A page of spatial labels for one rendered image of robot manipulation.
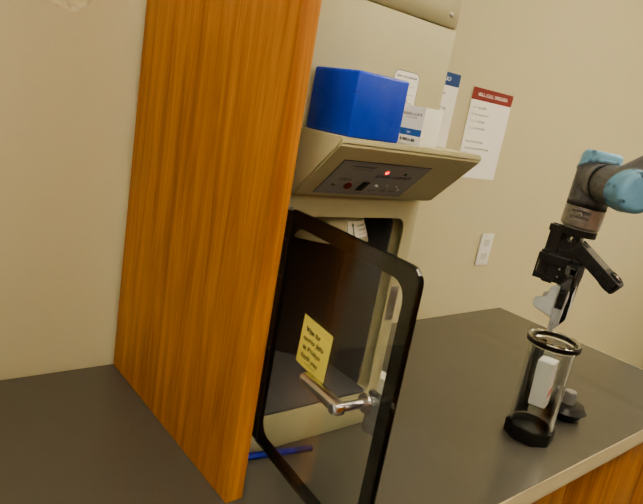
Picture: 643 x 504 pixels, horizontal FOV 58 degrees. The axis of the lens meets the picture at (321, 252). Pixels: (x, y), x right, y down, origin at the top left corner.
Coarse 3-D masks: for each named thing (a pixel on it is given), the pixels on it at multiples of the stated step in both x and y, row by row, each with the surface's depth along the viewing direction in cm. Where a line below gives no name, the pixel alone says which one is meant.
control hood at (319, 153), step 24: (312, 144) 83; (336, 144) 79; (360, 144) 81; (384, 144) 84; (408, 144) 91; (312, 168) 83; (432, 168) 95; (456, 168) 98; (312, 192) 89; (408, 192) 101; (432, 192) 104
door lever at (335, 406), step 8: (304, 376) 75; (312, 376) 75; (304, 384) 75; (312, 384) 74; (320, 384) 74; (312, 392) 74; (320, 392) 72; (328, 392) 72; (320, 400) 72; (328, 400) 71; (336, 400) 70; (352, 400) 72; (360, 400) 72; (368, 400) 72; (328, 408) 70; (336, 408) 69; (344, 408) 70; (352, 408) 71; (360, 408) 72; (368, 408) 72
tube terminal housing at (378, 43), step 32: (352, 0) 87; (320, 32) 85; (352, 32) 88; (384, 32) 92; (416, 32) 96; (448, 32) 101; (320, 64) 87; (352, 64) 90; (384, 64) 94; (416, 64) 99; (448, 64) 103; (416, 96) 101; (256, 448) 102
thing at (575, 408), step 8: (568, 392) 135; (576, 392) 136; (568, 400) 135; (576, 400) 139; (560, 408) 134; (568, 408) 134; (576, 408) 134; (584, 408) 135; (560, 416) 135; (568, 416) 134; (576, 416) 133; (584, 416) 134
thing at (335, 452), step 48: (336, 240) 78; (288, 288) 89; (336, 288) 78; (384, 288) 70; (288, 336) 88; (336, 336) 78; (384, 336) 70; (288, 384) 88; (336, 384) 78; (384, 384) 70; (288, 432) 88; (336, 432) 78; (384, 432) 70; (288, 480) 88; (336, 480) 78
